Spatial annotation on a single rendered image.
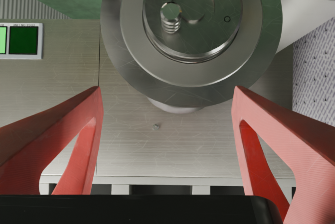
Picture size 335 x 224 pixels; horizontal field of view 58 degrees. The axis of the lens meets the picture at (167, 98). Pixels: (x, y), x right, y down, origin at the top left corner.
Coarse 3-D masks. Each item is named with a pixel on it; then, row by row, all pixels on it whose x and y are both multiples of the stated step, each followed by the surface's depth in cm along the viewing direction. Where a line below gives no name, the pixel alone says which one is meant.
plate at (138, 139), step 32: (64, 32) 58; (96, 32) 58; (0, 64) 58; (32, 64) 58; (64, 64) 58; (96, 64) 58; (288, 64) 57; (0, 96) 58; (32, 96) 58; (64, 96) 58; (128, 96) 57; (288, 96) 57; (128, 128) 57; (160, 128) 57; (192, 128) 57; (224, 128) 57; (64, 160) 57; (128, 160) 57; (160, 160) 56; (192, 160) 56; (224, 160) 56
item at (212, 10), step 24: (144, 0) 23; (168, 0) 22; (192, 0) 22; (216, 0) 22; (240, 0) 22; (192, 24) 23; (216, 24) 22; (168, 48) 22; (192, 48) 22; (216, 48) 22
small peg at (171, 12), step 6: (162, 6) 20; (168, 6) 20; (174, 6) 20; (162, 12) 20; (168, 12) 20; (174, 12) 20; (180, 12) 20; (162, 18) 20; (168, 18) 20; (174, 18) 20; (180, 18) 20; (162, 24) 21; (168, 24) 20; (174, 24) 20; (168, 30) 21; (174, 30) 22
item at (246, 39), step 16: (128, 0) 24; (256, 0) 24; (128, 16) 24; (256, 16) 24; (128, 32) 24; (144, 32) 24; (240, 32) 24; (256, 32) 24; (128, 48) 24; (144, 48) 24; (240, 48) 24; (144, 64) 24; (160, 64) 24; (176, 64) 24; (192, 64) 24; (208, 64) 24; (224, 64) 24; (240, 64) 24; (176, 80) 24; (192, 80) 24; (208, 80) 24
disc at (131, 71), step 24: (120, 0) 25; (264, 0) 24; (144, 24) 24; (264, 24) 24; (120, 48) 24; (264, 48) 24; (120, 72) 24; (144, 72) 24; (240, 72) 24; (168, 96) 24; (192, 96) 24; (216, 96) 24
